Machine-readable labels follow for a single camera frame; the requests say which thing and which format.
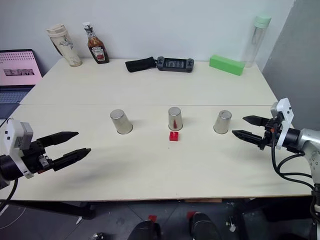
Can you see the black table leg frame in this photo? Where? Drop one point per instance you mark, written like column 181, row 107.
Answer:
column 50, row 208

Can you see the black fabric pouch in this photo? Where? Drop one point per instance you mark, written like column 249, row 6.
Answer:
column 140, row 64

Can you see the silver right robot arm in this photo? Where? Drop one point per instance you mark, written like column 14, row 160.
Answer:
column 306, row 160

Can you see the small red block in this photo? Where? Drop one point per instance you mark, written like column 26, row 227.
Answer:
column 174, row 136

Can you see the dark rounded robot foot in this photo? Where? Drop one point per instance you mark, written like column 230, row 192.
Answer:
column 203, row 227
column 145, row 230

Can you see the steel cup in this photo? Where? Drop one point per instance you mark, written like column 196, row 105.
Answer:
column 120, row 121
column 222, row 122
column 175, row 119

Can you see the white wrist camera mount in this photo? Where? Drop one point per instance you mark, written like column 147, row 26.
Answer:
column 15, row 143
column 285, row 118

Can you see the beige travel tumbler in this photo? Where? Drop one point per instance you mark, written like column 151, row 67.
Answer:
column 64, row 45

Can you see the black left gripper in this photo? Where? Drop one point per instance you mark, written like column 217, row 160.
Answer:
column 33, row 157

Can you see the laptop with pink screen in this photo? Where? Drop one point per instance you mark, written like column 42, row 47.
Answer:
column 13, row 80

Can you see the ketchup bottle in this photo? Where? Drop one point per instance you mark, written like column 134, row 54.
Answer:
column 97, row 46

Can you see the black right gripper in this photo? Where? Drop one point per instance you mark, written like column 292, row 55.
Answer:
column 270, row 135

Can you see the black handheld game console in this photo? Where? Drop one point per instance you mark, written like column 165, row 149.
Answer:
column 175, row 64

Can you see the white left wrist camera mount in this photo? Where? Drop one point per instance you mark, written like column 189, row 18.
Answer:
column 15, row 143

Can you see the green rectangular box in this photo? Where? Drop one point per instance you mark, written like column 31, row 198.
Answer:
column 226, row 65

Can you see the clear bottle green lid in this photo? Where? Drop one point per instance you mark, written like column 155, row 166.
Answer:
column 255, row 41

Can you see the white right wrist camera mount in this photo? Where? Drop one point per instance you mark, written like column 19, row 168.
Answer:
column 285, row 118

